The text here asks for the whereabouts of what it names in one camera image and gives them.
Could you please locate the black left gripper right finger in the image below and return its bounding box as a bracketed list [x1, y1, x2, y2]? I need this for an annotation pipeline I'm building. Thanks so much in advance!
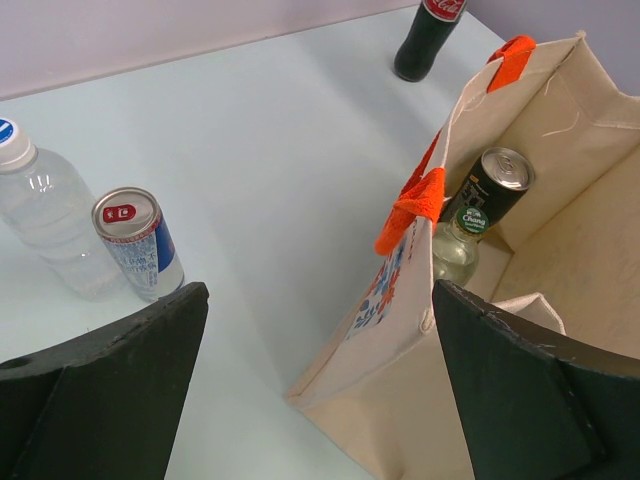
[432, 280, 639, 479]

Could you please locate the clear plastic water bottle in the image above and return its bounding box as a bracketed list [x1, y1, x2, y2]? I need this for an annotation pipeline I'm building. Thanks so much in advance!
[1, 118, 128, 301]

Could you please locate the clear glass bottle green cap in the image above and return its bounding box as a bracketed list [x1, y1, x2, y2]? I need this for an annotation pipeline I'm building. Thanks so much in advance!
[432, 206, 490, 287]

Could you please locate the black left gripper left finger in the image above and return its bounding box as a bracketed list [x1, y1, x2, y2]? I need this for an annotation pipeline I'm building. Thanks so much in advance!
[1, 282, 209, 479]

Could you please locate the glass cola bottle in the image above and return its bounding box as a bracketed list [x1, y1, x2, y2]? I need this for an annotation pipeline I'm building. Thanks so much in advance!
[393, 0, 467, 82]

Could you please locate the blue white drink can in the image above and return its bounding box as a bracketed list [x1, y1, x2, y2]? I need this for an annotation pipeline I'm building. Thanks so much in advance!
[91, 187, 185, 302]

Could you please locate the beige canvas tote bag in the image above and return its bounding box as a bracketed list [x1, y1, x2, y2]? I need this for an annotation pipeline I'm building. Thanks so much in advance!
[287, 33, 639, 479]

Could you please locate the black gold drink can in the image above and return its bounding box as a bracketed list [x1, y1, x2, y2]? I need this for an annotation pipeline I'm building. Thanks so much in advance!
[439, 147, 535, 227]

